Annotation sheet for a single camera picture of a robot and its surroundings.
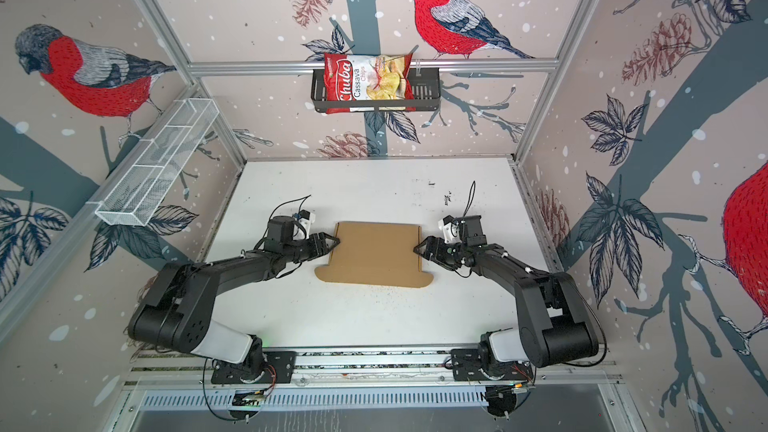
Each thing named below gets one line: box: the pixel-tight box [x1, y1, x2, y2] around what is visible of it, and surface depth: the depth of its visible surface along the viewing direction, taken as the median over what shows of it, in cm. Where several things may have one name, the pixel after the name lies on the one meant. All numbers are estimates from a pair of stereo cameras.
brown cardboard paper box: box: [314, 222, 434, 288], surface depth 90 cm
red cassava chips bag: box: [323, 53, 416, 114], surface depth 90 cm
